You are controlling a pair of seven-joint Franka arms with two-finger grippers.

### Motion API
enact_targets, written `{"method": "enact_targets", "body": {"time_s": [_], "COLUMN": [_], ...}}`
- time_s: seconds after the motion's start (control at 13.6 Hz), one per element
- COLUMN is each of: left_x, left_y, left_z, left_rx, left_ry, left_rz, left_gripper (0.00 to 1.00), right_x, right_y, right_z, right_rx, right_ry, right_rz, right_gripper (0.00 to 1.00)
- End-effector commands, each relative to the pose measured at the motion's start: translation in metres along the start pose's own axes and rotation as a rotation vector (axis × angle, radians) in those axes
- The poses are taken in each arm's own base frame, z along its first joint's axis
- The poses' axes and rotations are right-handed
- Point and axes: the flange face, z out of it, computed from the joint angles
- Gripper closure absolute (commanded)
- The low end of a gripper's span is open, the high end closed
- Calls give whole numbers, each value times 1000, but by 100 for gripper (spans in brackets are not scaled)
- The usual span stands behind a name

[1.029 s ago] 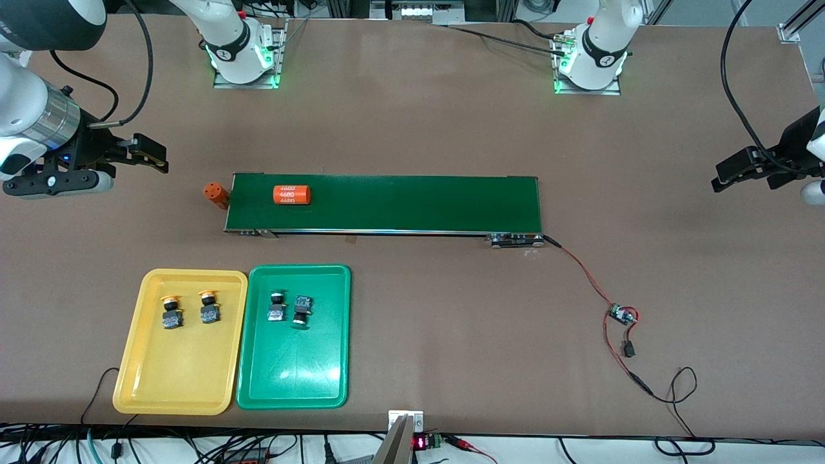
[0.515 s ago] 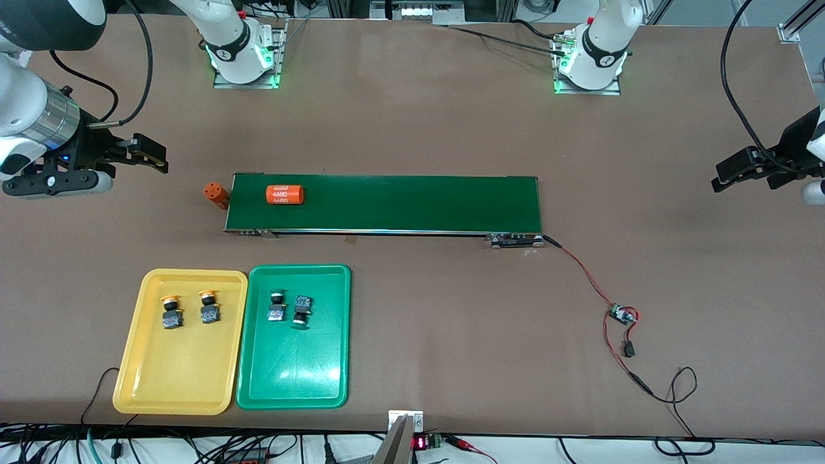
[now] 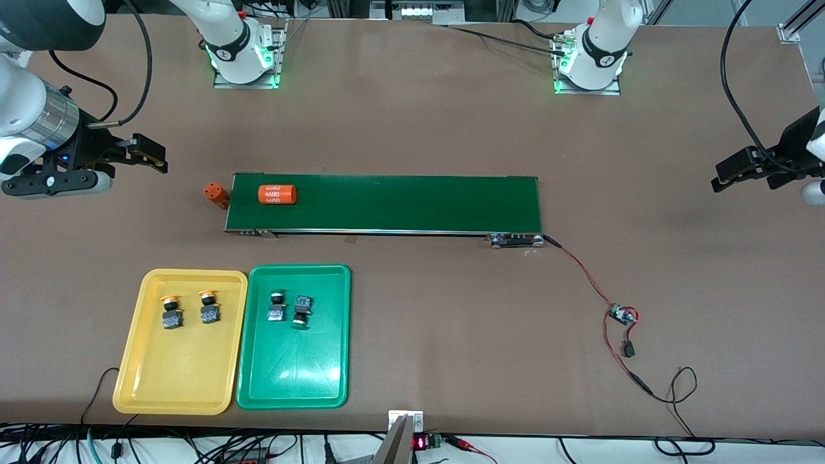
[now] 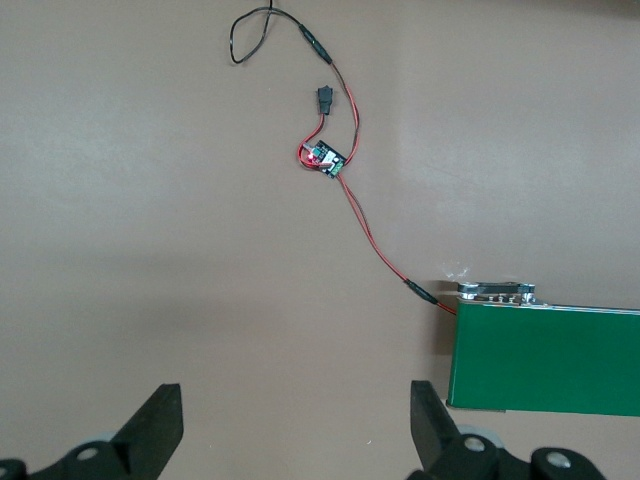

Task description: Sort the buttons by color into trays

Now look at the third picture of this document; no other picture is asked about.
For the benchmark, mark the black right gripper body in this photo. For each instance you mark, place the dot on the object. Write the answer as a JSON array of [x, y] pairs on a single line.
[[89, 149]]

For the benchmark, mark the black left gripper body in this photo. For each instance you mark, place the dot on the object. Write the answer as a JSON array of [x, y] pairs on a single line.
[[791, 145]]

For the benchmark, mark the yellow mushroom push button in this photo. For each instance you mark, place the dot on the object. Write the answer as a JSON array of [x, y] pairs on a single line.
[[210, 314], [173, 321]]

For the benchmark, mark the green mushroom push button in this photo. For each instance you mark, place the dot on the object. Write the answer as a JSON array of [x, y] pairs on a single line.
[[303, 303], [276, 314]]

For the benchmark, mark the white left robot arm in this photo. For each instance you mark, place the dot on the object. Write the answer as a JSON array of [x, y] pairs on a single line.
[[602, 45]]

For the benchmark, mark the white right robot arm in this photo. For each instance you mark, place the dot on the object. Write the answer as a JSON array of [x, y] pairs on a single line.
[[229, 38]]

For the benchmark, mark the small green circuit board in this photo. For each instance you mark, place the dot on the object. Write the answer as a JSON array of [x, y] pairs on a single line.
[[622, 314]]

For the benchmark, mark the yellow plastic tray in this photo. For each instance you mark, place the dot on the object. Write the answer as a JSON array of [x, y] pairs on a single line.
[[180, 367]]

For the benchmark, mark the small black connector plug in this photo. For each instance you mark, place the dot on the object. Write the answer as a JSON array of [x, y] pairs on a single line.
[[629, 350]]

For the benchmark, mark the green plastic tray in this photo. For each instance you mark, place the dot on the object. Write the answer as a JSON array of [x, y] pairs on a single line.
[[293, 367]]

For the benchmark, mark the green conveyor belt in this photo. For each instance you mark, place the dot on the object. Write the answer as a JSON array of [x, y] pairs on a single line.
[[419, 203]]

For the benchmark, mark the white power strip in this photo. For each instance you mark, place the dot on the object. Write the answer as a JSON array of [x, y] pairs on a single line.
[[416, 11]]

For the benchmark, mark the red LED display module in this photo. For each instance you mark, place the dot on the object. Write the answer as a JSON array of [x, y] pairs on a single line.
[[420, 443]]

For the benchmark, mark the red clip lead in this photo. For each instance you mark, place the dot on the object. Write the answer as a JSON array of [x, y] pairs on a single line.
[[461, 443]]

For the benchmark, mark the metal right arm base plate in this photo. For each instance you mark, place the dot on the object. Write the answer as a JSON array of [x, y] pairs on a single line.
[[248, 84]]

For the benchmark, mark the aluminium frame profile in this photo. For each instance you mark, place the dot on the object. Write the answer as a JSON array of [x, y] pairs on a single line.
[[787, 33]]

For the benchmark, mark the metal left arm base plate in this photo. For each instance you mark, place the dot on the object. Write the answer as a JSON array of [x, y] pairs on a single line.
[[590, 92]]

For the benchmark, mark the black equipment rack frame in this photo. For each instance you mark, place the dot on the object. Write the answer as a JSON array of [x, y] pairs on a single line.
[[348, 9]]

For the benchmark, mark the grey metal camera mount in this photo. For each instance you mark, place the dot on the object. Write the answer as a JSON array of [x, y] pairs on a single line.
[[399, 444]]

